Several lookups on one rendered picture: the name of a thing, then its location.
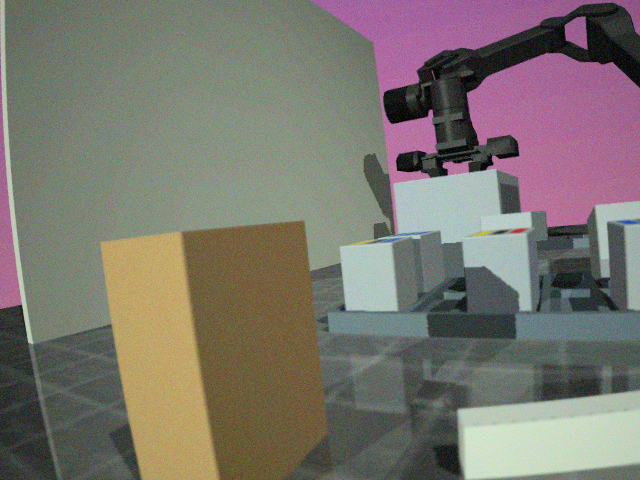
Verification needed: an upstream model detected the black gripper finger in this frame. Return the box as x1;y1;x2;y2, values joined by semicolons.
421;167;448;178
469;159;493;172

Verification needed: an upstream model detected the large grey flat panel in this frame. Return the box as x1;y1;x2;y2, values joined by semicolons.
0;0;395;344

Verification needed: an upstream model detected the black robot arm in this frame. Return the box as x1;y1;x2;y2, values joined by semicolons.
383;3;640;124

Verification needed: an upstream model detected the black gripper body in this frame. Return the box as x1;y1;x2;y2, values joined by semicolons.
396;107;519;172

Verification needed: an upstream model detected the tan rectangular block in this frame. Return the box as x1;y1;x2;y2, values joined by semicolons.
100;220;329;480

